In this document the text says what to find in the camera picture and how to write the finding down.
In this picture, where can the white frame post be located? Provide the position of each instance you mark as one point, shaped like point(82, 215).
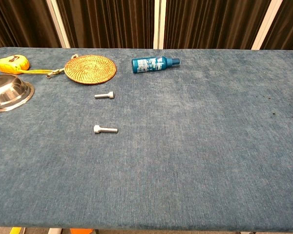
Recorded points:
point(58, 26)
point(159, 24)
point(267, 24)

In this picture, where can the blue fabric table cover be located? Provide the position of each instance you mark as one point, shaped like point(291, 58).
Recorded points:
point(175, 151)

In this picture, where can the blue spray bottle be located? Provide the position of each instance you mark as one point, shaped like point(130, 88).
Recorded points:
point(146, 64)

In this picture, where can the stainless steel bowl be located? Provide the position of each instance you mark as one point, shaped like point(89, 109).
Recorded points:
point(7, 90)

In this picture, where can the yellow object under table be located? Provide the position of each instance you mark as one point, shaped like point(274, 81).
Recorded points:
point(15, 230)

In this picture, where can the dark brown curtain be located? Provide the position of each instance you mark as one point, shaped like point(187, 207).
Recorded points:
point(107, 24)

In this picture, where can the orange object under table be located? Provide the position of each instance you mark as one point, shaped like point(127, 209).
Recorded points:
point(80, 231)

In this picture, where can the round woven rattan coaster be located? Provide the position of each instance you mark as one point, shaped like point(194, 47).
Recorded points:
point(90, 69)

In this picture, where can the silver bolt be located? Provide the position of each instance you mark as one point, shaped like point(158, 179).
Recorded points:
point(105, 130)
point(103, 95)

